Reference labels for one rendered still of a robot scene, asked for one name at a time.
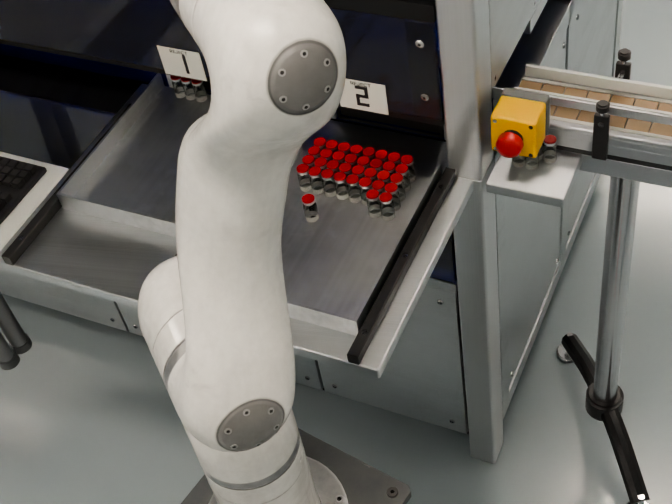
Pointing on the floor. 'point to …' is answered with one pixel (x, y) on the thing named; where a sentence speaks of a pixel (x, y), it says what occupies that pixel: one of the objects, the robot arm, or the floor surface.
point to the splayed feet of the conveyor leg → (611, 412)
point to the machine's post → (473, 212)
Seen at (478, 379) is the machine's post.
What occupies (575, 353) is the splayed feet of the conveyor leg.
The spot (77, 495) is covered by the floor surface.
